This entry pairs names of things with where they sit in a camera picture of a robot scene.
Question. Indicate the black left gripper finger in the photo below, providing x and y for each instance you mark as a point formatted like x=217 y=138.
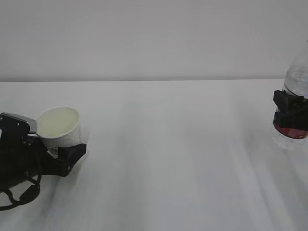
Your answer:
x=59 y=161

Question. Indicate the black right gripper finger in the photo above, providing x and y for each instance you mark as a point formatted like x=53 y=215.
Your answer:
x=292 y=111

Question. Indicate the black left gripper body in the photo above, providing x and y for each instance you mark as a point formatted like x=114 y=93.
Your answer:
x=21 y=158

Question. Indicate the white paper cup green logo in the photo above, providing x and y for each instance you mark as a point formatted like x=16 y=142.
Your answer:
x=59 y=127

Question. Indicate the clear water bottle red label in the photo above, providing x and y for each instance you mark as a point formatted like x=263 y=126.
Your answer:
x=295 y=83

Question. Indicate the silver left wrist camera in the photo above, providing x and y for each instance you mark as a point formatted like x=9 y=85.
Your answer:
x=17 y=125

